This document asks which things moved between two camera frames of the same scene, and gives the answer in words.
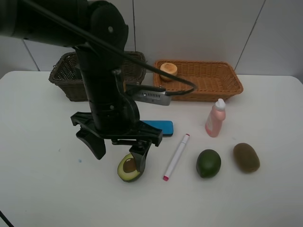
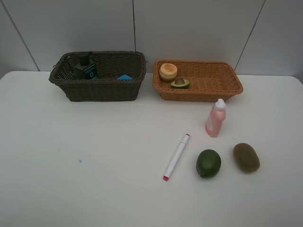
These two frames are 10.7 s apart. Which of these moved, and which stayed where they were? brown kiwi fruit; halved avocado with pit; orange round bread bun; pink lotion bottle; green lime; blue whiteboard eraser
Moved: blue whiteboard eraser; halved avocado with pit
Stayed: orange round bread bun; green lime; brown kiwi fruit; pink lotion bottle
